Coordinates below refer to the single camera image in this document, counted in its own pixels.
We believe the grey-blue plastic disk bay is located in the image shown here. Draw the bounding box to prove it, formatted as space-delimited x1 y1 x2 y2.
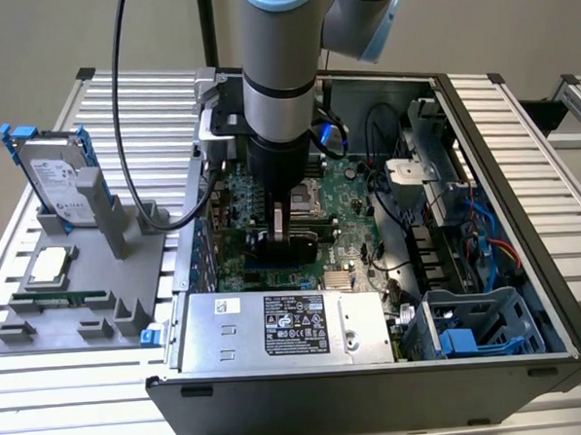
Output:
401 282 547 364

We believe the Nvidia Quadro graphics card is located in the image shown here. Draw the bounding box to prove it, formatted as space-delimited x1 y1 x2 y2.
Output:
243 224 322 275

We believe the silver chipset heatsink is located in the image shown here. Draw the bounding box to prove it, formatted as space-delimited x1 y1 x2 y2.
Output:
323 270 356 294

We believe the CPU socket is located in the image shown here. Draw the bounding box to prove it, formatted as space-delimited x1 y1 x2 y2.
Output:
287 178 324 218

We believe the silver power supply unit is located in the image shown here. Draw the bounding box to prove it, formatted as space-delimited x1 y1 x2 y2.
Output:
174 283 396 376

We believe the metal drive cage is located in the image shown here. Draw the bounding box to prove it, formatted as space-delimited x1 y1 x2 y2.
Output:
380 94 473 229

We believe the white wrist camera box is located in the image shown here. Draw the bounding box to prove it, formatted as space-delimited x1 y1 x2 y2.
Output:
197 105 239 146

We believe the hard disk in blue carrier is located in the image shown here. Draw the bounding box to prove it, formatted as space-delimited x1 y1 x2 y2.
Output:
0 118 115 239

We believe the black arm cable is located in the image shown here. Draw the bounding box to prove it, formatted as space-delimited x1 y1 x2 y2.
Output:
107 0 232 234

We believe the blue plastic case latch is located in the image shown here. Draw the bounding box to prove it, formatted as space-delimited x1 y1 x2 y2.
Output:
138 322 163 349

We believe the grey plastic parts rack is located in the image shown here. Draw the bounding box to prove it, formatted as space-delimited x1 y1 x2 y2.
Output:
0 163 191 359

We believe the blue disk carrier bracket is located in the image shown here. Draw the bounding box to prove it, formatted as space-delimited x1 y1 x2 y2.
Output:
439 323 540 361

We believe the black open PC case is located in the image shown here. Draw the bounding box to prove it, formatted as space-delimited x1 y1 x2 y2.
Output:
128 48 581 435

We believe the red wire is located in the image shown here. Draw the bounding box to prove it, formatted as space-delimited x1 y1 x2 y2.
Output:
486 236 524 271

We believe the green motherboard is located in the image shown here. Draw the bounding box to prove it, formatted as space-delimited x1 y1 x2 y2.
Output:
203 149 388 297

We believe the silver CPU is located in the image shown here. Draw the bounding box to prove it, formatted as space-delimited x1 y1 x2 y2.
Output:
26 246 80 287

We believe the aluminium side table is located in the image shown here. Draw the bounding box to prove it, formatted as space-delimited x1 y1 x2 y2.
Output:
543 73 581 148

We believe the black vertical pole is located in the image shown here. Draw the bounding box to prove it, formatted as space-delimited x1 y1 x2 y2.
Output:
196 0 221 70

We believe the black metal bracket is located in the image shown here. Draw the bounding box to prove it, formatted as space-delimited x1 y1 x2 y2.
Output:
517 95 570 136

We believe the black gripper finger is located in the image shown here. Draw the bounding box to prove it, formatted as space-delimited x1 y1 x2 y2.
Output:
263 190 294 253

